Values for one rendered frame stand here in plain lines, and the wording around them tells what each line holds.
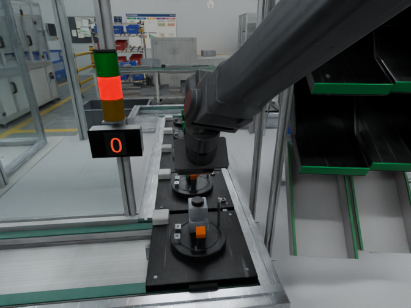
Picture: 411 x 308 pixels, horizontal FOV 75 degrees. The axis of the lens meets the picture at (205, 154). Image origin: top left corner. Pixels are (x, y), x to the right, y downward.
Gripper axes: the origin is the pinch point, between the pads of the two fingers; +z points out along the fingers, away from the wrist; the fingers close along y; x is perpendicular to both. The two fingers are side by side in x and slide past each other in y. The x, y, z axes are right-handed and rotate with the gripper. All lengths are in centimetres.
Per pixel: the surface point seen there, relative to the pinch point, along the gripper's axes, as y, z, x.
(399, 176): -48.9, 3.6, 3.2
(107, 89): 19.3, -6.7, -17.7
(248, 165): -28, 65, -26
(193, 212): 1.7, 5.8, 8.0
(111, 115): 19.4, -2.3, -13.8
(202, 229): 0.2, 2.3, 12.5
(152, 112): 25, 112, -91
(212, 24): -127, 638, -829
